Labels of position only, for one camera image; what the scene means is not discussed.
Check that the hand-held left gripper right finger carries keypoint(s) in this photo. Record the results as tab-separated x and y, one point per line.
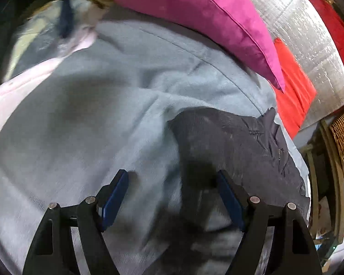
228	194

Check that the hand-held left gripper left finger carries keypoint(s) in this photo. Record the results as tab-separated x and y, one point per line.
116	194

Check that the dark grey garment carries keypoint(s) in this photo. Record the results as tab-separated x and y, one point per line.
232	137

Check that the light blue blanket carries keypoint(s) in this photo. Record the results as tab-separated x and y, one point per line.
103	120

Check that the red pillow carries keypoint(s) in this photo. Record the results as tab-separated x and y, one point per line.
292	91

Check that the wicker basket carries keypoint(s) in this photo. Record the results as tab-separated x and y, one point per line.
342	131

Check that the pale pink cloth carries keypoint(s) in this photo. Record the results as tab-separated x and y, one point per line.
5	100

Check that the silver quilted sofa back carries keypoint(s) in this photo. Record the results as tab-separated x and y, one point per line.
304	34

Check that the dark blue cloth strip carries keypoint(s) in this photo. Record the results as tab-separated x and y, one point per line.
66	17

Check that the magenta pillow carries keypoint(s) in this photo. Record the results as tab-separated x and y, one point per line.
189	11

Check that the dark red cloth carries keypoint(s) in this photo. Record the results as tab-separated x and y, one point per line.
335	34

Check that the wooden shelf frame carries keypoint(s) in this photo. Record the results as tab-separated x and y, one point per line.
332	177

